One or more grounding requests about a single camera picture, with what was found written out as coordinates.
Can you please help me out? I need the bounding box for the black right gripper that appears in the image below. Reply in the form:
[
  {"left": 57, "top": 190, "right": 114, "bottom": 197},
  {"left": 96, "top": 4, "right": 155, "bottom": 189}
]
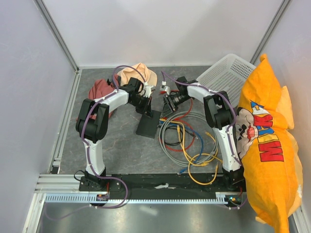
[{"left": 160, "top": 93, "right": 191, "bottom": 119}]

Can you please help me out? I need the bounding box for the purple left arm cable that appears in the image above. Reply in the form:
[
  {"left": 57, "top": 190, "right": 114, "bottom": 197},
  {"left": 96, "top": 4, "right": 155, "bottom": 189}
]
[{"left": 45, "top": 65, "right": 149, "bottom": 220}]

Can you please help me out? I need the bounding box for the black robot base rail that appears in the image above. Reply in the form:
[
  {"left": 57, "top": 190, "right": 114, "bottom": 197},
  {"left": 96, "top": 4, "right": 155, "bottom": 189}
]
[{"left": 79, "top": 173, "right": 246, "bottom": 199}]

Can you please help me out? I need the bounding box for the peach bucket hat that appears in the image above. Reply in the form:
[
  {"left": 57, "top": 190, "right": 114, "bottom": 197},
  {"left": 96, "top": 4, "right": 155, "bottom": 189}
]
[{"left": 113, "top": 63, "right": 157, "bottom": 89}]

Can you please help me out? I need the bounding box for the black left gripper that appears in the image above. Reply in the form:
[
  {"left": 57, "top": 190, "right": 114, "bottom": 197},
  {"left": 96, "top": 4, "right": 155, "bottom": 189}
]
[{"left": 130, "top": 95, "right": 153, "bottom": 119}]

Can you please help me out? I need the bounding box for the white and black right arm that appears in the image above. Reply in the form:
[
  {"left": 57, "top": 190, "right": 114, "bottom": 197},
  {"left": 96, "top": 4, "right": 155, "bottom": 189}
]
[{"left": 162, "top": 77, "right": 242, "bottom": 173}]

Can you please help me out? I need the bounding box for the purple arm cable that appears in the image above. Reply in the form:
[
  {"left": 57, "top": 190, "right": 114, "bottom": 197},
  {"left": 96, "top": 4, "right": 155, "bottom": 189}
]
[
  {"left": 161, "top": 70, "right": 243, "bottom": 211},
  {"left": 45, "top": 65, "right": 149, "bottom": 220}
]

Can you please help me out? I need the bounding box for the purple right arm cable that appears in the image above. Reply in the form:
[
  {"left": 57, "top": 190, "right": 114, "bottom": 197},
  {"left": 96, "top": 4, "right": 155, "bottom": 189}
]
[{"left": 161, "top": 70, "right": 243, "bottom": 211}]

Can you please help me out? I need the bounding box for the orange cartoon pillow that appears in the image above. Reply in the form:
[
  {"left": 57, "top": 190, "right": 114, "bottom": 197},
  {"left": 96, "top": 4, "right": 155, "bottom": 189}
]
[{"left": 235, "top": 54, "right": 303, "bottom": 233}]

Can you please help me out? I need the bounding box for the grey coiled ethernet cable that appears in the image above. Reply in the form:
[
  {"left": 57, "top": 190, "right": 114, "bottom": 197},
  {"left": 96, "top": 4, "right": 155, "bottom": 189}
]
[{"left": 159, "top": 113, "right": 219, "bottom": 167}]

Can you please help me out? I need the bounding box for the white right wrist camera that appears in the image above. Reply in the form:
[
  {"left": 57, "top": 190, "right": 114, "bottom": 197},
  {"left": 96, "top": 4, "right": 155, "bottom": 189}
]
[{"left": 160, "top": 81, "right": 171, "bottom": 95}]

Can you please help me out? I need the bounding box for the black network switch box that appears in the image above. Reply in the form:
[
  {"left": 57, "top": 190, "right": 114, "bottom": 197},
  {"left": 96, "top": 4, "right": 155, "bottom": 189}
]
[{"left": 136, "top": 110, "right": 161, "bottom": 138}]

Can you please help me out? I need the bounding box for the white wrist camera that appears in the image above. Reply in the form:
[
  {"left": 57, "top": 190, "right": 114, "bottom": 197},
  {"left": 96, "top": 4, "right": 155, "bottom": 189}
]
[
  {"left": 143, "top": 83, "right": 156, "bottom": 98},
  {"left": 160, "top": 81, "right": 171, "bottom": 95}
]

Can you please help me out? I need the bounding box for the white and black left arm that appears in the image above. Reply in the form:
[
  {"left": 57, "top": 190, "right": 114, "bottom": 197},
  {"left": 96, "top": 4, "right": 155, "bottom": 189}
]
[{"left": 76, "top": 78, "right": 161, "bottom": 191}]

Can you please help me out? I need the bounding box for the grey slotted cable duct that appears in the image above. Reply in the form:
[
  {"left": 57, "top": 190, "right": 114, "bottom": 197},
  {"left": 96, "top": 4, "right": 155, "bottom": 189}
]
[{"left": 45, "top": 192, "right": 242, "bottom": 204}]

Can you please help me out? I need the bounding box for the long red ethernet cable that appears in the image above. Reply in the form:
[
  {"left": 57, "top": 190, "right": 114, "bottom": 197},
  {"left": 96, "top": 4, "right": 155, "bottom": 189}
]
[{"left": 170, "top": 90, "right": 194, "bottom": 121}]

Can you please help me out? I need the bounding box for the red crumpled shirt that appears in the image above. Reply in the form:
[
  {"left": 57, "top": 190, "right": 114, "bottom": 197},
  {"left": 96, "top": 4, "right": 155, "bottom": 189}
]
[{"left": 76, "top": 74, "right": 121, "bottom": 122}]

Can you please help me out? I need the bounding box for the black power cable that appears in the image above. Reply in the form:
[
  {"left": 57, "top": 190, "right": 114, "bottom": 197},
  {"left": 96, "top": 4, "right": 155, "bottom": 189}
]
[{"left": 159, "top": 125, "right": 187, "bottom": 147}]

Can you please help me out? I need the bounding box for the white plastic basket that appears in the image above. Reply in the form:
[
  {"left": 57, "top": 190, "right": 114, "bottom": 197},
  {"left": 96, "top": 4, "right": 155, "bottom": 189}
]
[{"left": 197, "top": 53, "right": 256, "bottom": 108}]

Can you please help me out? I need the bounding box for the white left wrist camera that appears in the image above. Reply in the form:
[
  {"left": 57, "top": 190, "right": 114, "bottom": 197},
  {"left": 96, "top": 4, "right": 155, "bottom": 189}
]
[{"left": 143, "top": 83, "right": 156, "bottom": 98}]

